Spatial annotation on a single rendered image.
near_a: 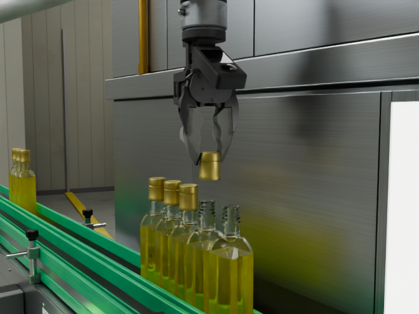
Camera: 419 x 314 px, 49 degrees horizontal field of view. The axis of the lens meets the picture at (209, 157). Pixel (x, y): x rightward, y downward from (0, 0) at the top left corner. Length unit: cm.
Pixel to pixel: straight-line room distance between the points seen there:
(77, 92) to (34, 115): 78
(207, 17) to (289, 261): 43
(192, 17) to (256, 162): 29
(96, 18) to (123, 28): 684
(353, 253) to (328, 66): 29
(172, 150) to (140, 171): 18
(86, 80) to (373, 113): 750
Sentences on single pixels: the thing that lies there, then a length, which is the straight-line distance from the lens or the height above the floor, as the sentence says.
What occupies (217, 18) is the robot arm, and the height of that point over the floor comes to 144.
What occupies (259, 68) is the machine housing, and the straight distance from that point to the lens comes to 88.
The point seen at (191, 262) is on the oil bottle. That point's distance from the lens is 81.
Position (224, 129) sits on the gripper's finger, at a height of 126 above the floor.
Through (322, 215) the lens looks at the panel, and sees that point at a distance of 77.
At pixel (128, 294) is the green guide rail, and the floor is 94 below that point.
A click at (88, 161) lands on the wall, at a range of 808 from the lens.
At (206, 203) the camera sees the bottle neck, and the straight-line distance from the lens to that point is 78.
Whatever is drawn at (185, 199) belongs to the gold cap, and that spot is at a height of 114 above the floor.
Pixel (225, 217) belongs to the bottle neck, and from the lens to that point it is 74.
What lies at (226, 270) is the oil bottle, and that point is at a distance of 74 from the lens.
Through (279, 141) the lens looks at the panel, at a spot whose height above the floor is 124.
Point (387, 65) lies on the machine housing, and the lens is 71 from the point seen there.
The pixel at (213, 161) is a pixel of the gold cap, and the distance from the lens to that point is 73.
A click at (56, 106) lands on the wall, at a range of 799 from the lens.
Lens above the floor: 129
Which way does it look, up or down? 5 degrees down
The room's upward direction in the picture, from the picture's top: straight up
